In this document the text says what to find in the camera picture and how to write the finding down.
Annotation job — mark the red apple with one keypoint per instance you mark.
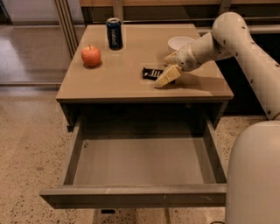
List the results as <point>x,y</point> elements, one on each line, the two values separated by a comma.
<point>91,56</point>

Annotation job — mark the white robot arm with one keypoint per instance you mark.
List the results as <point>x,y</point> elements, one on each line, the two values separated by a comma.
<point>253,173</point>

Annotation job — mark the metal railing frame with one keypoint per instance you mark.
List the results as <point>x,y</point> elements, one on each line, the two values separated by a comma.
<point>262,16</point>

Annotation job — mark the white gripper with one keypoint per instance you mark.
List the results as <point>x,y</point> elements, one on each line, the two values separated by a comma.
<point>185,59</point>

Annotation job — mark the black rxbar chocolate bar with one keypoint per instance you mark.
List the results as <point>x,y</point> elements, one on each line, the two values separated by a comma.
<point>157,75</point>

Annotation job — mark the white ceramic bowl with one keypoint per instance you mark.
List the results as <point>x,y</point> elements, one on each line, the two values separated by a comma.
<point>176,43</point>

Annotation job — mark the open grey top drawer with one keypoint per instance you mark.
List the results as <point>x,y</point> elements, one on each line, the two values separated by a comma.
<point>173,164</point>

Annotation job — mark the blue soda can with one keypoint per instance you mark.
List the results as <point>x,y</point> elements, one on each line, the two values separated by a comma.
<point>114,31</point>

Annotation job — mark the tan cabinet with top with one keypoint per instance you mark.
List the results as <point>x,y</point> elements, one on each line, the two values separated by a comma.
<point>118,78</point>

